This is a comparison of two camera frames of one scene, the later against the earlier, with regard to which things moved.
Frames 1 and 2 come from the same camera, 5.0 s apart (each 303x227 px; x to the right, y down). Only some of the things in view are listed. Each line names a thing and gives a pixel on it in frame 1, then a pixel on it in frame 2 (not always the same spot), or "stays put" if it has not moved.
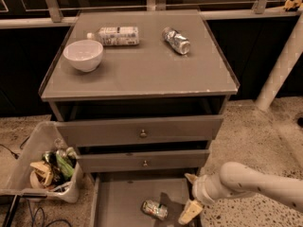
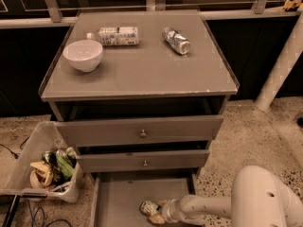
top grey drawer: (142, 130) stays put
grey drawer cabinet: (142, 94) stays put
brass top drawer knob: (143, 133) stays put
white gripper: (200, 188) → (169, 209)
